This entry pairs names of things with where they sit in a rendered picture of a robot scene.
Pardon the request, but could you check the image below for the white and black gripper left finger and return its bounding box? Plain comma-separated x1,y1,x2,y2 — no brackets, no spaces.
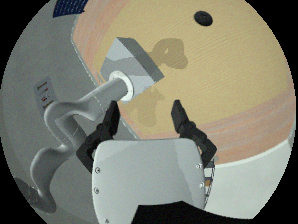
76,101,120,174

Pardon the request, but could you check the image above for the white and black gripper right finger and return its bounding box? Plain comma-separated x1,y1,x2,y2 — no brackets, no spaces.
171,100,217,169

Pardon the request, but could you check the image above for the black desk bell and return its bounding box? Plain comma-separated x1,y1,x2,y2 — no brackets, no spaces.
194,11,213,26

